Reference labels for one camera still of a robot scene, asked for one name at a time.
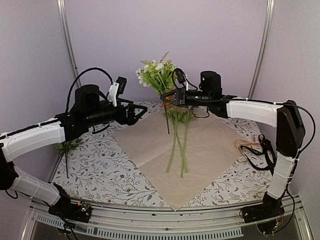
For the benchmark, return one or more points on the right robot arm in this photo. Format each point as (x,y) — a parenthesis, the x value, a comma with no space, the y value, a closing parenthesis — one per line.
(284,116)

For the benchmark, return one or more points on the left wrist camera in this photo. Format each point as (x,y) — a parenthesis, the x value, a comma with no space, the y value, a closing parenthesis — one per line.
(117,88)

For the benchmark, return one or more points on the peach wrapping paper sheet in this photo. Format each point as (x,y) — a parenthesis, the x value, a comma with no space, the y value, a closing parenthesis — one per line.
(210,150)

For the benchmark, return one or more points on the orange fake flower stem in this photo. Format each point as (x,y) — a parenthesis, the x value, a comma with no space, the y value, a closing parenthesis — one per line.
(175,117)

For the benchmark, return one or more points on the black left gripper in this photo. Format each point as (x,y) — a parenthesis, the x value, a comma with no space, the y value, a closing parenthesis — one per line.
(129,118)

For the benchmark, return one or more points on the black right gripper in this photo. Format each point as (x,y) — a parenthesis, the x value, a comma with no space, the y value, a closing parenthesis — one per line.
(177,97)

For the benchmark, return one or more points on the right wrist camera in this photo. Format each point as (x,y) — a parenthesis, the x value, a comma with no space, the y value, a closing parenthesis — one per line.
(182,78)

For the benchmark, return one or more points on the blue fake flower stem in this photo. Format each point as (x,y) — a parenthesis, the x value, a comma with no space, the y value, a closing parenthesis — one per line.
(187,117)

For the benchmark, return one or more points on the tan ribbon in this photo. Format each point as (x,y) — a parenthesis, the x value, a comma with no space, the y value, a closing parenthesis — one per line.
(245,146)

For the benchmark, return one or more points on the black printed ribbon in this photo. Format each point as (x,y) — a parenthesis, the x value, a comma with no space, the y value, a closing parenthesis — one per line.
(268,153)

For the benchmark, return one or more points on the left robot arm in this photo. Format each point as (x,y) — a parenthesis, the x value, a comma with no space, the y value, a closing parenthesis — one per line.
(91,107)

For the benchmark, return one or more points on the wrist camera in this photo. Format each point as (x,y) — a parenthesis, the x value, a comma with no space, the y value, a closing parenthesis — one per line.
(182,78)
(117,88)

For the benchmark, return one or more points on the pale lavender flower bunch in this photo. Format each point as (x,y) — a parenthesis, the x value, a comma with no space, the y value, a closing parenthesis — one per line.
(65,147)

